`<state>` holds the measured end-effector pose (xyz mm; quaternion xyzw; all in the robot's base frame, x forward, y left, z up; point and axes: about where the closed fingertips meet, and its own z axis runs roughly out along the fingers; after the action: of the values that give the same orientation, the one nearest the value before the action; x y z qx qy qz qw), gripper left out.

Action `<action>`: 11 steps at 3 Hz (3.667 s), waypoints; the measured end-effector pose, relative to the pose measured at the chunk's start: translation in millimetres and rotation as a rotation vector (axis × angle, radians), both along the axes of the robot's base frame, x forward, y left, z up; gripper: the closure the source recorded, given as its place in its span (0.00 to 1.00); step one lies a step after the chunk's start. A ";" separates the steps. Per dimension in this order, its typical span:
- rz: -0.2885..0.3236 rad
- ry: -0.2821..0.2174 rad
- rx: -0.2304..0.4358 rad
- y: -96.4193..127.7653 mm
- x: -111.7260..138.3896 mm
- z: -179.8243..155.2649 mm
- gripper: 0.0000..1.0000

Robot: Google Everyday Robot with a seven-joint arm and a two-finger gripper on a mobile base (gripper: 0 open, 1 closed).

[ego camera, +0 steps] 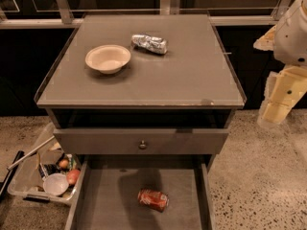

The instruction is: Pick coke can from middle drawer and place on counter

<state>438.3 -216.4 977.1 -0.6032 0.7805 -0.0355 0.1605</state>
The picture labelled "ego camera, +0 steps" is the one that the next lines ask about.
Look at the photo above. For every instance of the beige paper bowl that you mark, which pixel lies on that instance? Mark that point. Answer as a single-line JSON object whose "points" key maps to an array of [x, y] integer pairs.
{"points": [[108, 59]]}

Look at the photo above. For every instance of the black flat object on floor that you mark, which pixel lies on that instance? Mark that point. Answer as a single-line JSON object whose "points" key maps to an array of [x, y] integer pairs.
{"points": [[5, 183]]}

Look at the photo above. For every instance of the grey stick over bin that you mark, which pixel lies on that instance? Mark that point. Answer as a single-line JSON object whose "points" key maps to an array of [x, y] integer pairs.
{"points": [[33, 151]]}

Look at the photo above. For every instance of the orange fruit in bin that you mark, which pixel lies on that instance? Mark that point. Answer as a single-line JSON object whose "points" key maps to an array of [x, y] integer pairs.
{"points": [[63, 164]]}

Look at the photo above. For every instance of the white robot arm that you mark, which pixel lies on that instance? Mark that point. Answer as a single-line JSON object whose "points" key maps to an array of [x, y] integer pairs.
{"points": [[288, 41]]}

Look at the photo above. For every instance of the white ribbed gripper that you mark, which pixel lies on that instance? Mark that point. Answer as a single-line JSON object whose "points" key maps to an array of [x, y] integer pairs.
{"points": [[292, 40]]}

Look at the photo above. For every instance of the clear plastic storage bin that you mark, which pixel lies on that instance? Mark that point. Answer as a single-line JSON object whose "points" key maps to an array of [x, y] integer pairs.
{"points": [[31, 173]]}

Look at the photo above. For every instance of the open middle drawer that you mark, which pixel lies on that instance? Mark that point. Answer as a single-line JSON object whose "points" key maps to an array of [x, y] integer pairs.
{"points": [[107, 197]]}

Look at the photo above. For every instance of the crumpled silver foil bag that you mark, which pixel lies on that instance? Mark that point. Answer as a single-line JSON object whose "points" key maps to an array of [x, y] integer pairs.
{"points": [[150, 43]]}

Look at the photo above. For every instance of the metal window frame rail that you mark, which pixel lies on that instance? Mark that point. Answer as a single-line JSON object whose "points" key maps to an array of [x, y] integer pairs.
{"points": [[32, 14]]}

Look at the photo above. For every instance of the closed top drawer with knob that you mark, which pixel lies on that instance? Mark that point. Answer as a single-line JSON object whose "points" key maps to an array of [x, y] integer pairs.
{"points": [[141, 140]]}

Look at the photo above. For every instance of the white plastic bowl in bin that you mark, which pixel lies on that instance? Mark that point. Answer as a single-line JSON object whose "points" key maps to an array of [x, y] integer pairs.
{"points": [[55, 184]]}

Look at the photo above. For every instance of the grey drawer cabinet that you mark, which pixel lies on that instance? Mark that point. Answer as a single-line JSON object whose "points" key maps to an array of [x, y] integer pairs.
{"points": [[192, 86]]}

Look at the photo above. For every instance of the red apple in bin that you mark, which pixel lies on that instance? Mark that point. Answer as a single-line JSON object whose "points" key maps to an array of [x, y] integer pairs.
{"points": [[72, 176]]}

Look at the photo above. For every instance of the red coke can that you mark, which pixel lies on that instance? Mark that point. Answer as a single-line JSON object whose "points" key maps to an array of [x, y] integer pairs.
{"points": [[155, 200]]}

